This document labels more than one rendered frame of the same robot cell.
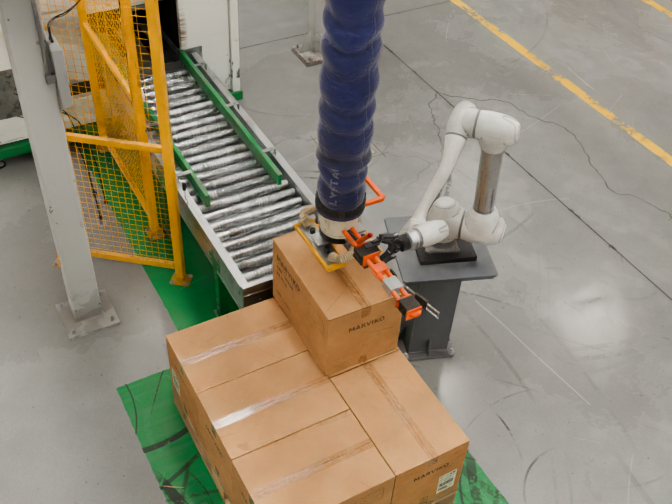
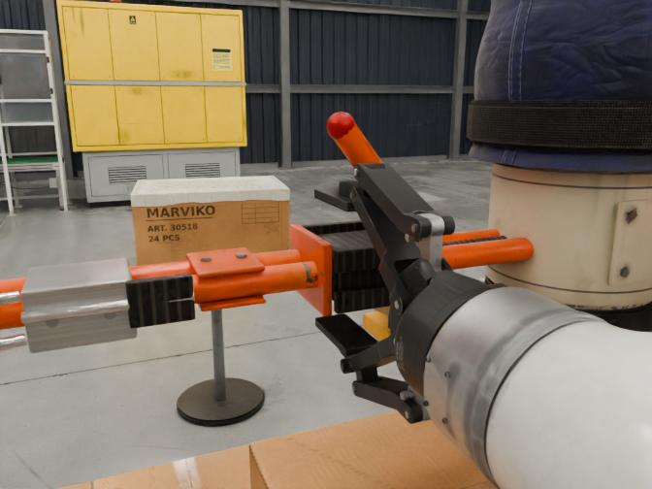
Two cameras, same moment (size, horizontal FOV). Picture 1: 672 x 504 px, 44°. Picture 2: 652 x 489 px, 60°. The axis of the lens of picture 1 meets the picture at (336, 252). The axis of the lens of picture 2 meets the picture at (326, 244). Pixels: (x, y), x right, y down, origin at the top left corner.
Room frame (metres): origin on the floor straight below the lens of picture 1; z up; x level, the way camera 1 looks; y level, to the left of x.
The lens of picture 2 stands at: (2.70, -0.60, 1.37)
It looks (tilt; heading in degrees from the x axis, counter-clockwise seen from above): 14 degrees down; 99
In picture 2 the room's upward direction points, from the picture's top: straight up
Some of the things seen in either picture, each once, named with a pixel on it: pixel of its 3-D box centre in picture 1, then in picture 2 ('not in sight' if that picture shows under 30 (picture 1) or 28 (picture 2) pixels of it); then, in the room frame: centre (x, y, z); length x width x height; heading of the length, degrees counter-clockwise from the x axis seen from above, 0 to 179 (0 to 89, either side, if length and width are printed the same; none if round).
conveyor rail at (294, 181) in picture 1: (262, 149); not in sight; (4.34, 0.52, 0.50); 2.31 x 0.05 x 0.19; 32
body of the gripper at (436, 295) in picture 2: (397, 244); (439, 329); (2.71, -0.27, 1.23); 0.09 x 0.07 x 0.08; 122
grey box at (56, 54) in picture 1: (57, 69); not in sight; (3.32, 1.34, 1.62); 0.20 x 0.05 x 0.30; 32
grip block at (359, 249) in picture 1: (366, 253); (350, 262); (2.64, -0.13, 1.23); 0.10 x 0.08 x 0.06; 121
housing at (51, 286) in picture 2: (392, 286); (81, 302); (2.46, -0.25, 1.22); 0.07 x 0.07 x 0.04; 31
